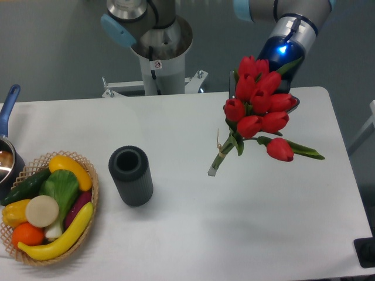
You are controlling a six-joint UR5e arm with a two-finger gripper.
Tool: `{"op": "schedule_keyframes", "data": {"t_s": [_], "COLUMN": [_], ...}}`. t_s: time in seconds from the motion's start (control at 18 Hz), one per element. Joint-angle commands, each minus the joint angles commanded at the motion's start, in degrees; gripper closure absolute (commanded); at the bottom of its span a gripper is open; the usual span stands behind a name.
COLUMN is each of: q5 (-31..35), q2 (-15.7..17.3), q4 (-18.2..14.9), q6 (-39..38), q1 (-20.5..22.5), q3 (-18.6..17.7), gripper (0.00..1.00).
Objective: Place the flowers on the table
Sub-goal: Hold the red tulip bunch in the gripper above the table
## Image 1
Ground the green cucumber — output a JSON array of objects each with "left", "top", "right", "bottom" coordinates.
[{"left": 1, "top": 168, "right": 51, "bottom": 206}]

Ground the red tulip bouquet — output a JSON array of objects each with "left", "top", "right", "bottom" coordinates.
[{"left": 207, "top": 56, "right": 324, "bottom": 177}]

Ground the yellow bell pepper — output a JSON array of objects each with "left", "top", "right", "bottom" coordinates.
[{"left": 2, "top": 199, "right": 30, "bottom": 228}]

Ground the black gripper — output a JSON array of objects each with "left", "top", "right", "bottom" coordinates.
[{"left": 228, "top": 36, "right": 305, "bottom": 114}]

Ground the white frame at right edge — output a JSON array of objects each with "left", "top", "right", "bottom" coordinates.
[{"left": 347, "top": 100, "right": 374, "bottom": 156}]

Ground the orange fruit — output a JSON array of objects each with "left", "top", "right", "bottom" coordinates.
[{"left": 12, "top": 222, "right": 45, "bottom": 248}]

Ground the woven wicker basket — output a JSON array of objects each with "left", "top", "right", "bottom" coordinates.
[{"left": 1, "top": 150, "right": 99, "bottom": 266}]

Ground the black device at table edge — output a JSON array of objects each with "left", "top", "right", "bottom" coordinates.
[{"left": 353, "top": 237, "right": 374, "bottom": 268}]

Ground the dark grey ribbed vase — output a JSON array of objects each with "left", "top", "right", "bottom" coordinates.
[{"left": 108, "top": 146, "right": 154, "bottom": 207}]

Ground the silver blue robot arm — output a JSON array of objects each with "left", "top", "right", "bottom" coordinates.
[{"left": 101, "top": 1, "right": 336, "bottom": 98}]

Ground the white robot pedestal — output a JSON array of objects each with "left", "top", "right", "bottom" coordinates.
[{"left": 101, "top": 46, "right": 209, "bottom": 99}]

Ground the blue handled saucepan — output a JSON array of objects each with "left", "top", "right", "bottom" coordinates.
[{"left": 1, "top": 84, "right": 25, "bottom": 200}]

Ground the purple eggplant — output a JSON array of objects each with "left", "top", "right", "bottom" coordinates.
[{"left": 64, "top": 191, "right": 91, "bottom": 229}]

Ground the beige round radish slice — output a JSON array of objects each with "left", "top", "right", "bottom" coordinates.
[{"left": 25, "top": 195, "right": 59, "bottom": 228}]

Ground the green bok choy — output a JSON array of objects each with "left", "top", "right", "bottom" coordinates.
[{"left": 39, "top": 170, "right": 79, "bottom": 241}]

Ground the yellow banana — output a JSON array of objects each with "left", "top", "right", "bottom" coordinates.
[{"left": 18, "top": 202, "right": 94, "bottom": 261}]

